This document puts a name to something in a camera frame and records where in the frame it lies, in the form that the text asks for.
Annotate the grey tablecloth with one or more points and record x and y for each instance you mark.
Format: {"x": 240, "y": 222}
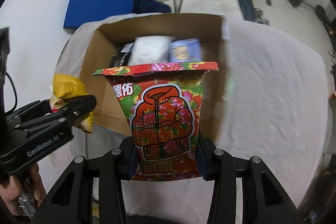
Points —
{"x": 262, "y": 95}

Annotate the blue foam mat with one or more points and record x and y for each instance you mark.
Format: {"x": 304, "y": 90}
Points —
{"x": 92, "y": 6}

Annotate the red floral packet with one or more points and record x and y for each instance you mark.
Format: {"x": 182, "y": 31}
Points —
{"x": 162, "y": 119}

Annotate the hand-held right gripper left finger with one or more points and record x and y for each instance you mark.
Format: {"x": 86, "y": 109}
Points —
{"x": 128, "y": 161}

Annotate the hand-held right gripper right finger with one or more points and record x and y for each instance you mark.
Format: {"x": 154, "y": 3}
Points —
{"x": 207, "y": 163}

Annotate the white soft packet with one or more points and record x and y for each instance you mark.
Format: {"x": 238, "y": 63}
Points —
{"x": 149, "y": 52}

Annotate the black snack packet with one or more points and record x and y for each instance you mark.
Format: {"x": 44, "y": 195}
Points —
{"x": 122, "y": 54}

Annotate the person's left hand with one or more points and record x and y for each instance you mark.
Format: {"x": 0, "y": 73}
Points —
{"x": 38, "y": 187}

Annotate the cardboard box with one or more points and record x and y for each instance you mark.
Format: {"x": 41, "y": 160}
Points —
{"x": 157, "y": 27}

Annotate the blue tissue pack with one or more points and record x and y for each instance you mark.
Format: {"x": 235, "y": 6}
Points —
{"x": 183, "y": 52}

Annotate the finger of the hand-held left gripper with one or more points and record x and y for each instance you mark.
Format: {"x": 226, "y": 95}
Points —
{"x": 76, "y": 107}
{"x": 34, "y": 108}

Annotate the dark blue jacket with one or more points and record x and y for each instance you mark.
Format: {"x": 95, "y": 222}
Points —
{"x": 149, "y": 5}

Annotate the yellow snack packet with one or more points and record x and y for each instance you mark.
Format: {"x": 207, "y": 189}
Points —
{"x": 67, "y": 86}

